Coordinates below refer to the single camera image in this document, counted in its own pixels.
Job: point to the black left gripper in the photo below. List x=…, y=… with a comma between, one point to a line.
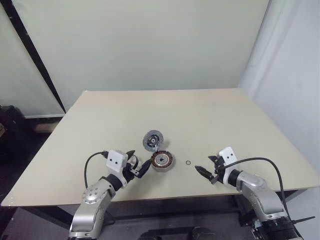
x=130, y=172

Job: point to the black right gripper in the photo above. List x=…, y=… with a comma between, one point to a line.
x=220, y=168

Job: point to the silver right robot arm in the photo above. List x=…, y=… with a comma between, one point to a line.
x=260, y=197

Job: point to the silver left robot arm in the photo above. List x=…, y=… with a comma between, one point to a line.
x=92, y=210

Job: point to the gray round motor rotor cover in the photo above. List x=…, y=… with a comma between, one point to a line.
x=147, y=143

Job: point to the motor stator with copper windings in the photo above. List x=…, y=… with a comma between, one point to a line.
x=168, y=160

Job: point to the dark rounded shape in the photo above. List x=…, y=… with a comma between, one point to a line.
x=203, y=233

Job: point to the thin black pointed rod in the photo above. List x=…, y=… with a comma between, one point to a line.
x=303, y=220

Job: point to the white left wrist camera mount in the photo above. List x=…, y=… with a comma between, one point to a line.
x=116, y=160

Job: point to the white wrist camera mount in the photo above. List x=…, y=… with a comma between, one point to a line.
x=116, y=160
x=228, y=155

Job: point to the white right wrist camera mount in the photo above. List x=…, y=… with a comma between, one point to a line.
x=228, y=155

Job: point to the black table frame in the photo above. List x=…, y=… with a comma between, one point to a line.
x=296, y=193

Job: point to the black diagonal frame strip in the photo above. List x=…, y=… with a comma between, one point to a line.
x=32, y=50

